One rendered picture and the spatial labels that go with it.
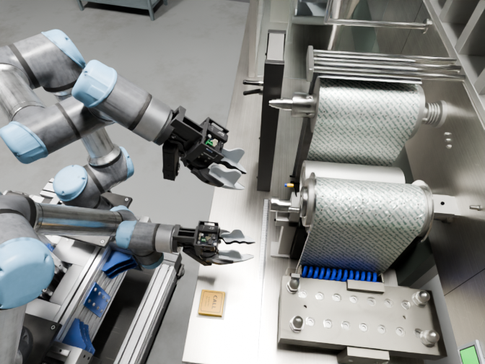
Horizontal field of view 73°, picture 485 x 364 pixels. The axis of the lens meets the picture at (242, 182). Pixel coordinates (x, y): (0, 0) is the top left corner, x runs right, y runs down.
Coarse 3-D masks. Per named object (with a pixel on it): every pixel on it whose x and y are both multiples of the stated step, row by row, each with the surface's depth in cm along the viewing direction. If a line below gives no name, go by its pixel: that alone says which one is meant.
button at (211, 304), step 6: (204, 294) 98; (210, 294) 98; (216, 294) 98; (222, 294) 98; (204, 300) 97; (210, 300) 97; (216, 300) 97; (222, 300) 97; (204, 306) 96; (210, 306) 96; (216, 306) 96; (222, 306) 96; (198, 312) 95; (204, 312) 95; (210, 312) 95; (216, 312) 95; (222, 312) 96
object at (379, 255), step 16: (320, 240) 81; (336, 240) 80; (352, 240) 79; (368, 240) 78; (304, 256) 89; (320, 256) 88; (336, 256) 87; (352, 256) 86; (368, 256) 85; (384, 256) 84
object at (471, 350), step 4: (468, 348) 65; (472, 348) 64; (460, 352) 68; (464, 352) 67; (468, 352) 65; (472, 352) 64; (464, 356) 66; (468, 356) 65; (472, 356) 64; (476, 356) 63; (464, 360) 66; (468, 360) 65; (472, 360) 64; (476, 360) 63
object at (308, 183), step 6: (306, 180) 80; (312, 180) 77; (306, 186) 80; (312, 186) 75; (312, 192) 74; (312, 198) 74; (426, 198) 73; (312, 204) 73; (426, 204) 72; (306, 210) 76; (426, 210) 72; (306, 216) 75; (426, 216) 72; (306, 222) 76; (426, 222) 72
